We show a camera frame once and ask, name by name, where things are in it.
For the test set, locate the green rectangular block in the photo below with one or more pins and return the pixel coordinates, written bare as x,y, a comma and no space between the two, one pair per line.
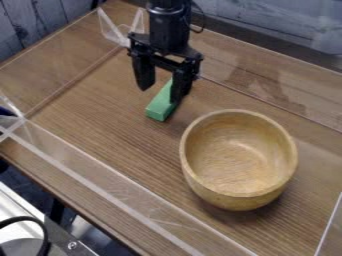
161,108

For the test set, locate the clear acrylic corner bracket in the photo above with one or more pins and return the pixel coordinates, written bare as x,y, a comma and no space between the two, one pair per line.
117,33

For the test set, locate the brown wooden bowl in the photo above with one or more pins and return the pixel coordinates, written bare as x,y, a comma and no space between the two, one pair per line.
238,158

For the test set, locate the black table leg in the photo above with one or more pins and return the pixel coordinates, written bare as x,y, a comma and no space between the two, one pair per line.
56,211

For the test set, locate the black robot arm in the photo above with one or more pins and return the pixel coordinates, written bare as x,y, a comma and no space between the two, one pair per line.
163,48

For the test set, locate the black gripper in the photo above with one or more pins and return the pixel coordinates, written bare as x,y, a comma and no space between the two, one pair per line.
165,48

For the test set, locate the metal bracket with screw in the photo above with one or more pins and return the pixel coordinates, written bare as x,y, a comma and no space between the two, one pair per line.
64,244

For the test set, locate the clear acrylic front barrier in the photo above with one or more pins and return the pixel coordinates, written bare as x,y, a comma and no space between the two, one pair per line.
151,225

